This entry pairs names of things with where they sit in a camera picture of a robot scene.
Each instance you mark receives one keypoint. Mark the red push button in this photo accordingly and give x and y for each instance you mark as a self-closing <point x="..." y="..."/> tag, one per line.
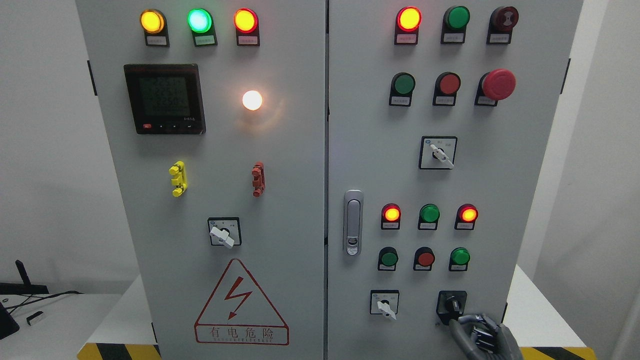
<point x="424" y="259"/>
<point x="446" y="88"/>

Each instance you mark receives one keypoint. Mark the black rotary knob switch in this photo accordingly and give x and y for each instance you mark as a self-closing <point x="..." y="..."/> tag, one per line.
<point x="450" y="305"/>

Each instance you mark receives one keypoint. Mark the red lit indicator lower right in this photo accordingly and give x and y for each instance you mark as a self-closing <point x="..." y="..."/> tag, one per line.
<point x="466" y="217"/>

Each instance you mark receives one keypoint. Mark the yellow indicator light top left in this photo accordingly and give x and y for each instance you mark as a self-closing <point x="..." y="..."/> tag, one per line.
<point x="155" y="28"/>

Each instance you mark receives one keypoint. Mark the red push button lower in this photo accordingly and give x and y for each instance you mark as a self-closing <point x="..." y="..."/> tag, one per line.
<point x="424" y="259"/>

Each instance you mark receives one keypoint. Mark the small white usb adapter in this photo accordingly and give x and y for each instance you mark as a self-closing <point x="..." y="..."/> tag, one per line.
<point x="34" y="318"/>

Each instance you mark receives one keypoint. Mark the white selector switch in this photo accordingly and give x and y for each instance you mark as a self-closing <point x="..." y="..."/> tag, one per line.
<point x="384" y="302"/>
<point x="437" y="152"/>

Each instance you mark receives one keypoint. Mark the white selector switch upper right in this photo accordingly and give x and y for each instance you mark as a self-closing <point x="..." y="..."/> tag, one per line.
<point x="437" y="152"/>

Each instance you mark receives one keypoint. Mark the green push button upper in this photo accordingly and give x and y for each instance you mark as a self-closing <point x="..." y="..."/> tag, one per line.
<point x="401" y="89"/>

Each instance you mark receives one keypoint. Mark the red terminal connector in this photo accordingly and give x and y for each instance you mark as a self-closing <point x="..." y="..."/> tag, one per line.
<point x="258" y="182"/>

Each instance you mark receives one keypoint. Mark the red lit indicator lower left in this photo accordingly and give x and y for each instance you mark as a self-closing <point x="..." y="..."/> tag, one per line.
<point x="391" y="216"/>

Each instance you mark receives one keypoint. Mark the black monitor corner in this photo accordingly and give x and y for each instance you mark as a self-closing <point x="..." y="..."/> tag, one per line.
<point x="8" y="325"/>

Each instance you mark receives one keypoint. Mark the green indicator light top right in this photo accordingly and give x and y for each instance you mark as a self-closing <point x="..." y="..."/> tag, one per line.
<point x="454" y="25"/>

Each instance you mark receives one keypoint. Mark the grey electrical cabinet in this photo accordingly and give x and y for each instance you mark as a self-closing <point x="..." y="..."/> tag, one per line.
<point x="324" y="69"/>

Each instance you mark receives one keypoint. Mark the red high voltage warning sticker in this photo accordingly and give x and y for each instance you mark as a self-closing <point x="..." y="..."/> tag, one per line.
<point x="238" y="311"/>

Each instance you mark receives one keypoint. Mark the dark red buzzer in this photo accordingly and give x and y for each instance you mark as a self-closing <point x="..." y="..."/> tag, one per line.
<point x="501" y="25"/>

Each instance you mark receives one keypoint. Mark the green push button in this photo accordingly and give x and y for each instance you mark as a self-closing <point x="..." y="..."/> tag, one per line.
<point x="401" y="89"/>
<point x="387" y="259"/>

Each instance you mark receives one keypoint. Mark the green lit indicator light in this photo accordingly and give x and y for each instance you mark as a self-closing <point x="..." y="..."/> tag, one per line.
<point x="202" y="27"/>

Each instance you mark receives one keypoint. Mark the white selector switch left door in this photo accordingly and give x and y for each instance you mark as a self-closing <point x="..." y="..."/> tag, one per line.
<point x="225" y="231"/>

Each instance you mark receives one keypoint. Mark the green indicator bottom right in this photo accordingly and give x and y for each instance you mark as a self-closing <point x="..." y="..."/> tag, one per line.
<point x="459" y="260"/>

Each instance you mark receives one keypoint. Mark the black digital power meter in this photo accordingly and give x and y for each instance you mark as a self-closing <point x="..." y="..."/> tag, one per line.
<point x="165" y="99"/>

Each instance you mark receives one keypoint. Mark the black device with antenna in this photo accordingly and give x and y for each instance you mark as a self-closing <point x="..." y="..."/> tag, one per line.
<point x="23" y="288"/>

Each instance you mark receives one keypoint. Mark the silver door lock handle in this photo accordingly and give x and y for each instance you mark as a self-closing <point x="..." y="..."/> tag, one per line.
<point x="352" y="221"/>

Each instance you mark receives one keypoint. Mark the white selector switch lower right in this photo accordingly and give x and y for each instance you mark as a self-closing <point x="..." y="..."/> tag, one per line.
<point x="384" y="302"/>

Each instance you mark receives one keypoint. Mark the red lit indicator top right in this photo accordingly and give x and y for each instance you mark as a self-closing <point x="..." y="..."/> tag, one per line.
<point x="407" y="23"/>

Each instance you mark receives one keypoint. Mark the red emergency stop button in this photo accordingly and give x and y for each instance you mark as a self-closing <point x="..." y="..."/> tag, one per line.
<point x="494" y="86"/>

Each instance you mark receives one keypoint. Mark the red lit indicator light left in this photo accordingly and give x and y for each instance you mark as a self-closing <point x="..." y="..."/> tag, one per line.
<point x="246" y="24"/>

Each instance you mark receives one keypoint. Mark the yellow terminal connector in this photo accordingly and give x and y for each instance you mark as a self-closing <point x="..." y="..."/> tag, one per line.
<point x="178" y="178"/>

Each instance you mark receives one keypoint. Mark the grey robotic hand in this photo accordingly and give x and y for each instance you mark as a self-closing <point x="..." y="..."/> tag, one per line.
<point x="480" y="338"/>

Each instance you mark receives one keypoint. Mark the white glowing lamp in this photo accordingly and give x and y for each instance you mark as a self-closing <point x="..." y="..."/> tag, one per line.
<point x="252" y="100"/>

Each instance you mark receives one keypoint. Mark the red push button upper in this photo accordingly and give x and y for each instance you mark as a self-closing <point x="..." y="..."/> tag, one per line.
<point x="446" y="88"/>

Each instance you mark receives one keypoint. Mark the green indicator light lower middle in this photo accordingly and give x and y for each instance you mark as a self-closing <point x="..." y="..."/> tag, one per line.
<point x="428" y="217"/>

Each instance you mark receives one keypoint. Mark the green push button lower left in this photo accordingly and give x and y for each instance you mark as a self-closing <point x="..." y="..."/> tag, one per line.
<point x="387" y="259"/>

